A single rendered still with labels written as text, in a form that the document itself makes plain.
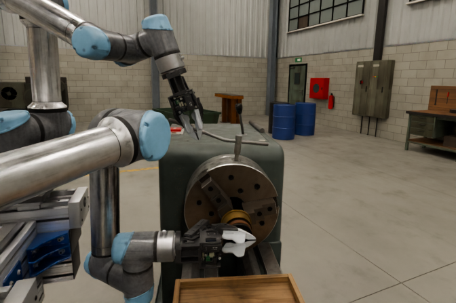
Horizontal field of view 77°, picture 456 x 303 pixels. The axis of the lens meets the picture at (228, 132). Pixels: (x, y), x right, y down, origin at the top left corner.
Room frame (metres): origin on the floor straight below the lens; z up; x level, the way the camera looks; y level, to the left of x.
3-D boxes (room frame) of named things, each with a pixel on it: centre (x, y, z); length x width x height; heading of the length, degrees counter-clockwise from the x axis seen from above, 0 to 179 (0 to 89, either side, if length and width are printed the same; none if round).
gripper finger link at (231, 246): (0.69, -0.03, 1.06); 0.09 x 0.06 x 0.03; 96
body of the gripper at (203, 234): (0.68, 0.07, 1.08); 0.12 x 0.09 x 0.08; 96
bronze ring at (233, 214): (0.78, -0.03, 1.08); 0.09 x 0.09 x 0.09; 7
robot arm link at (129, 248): (0.67, 0.23, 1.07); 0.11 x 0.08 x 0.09; 96
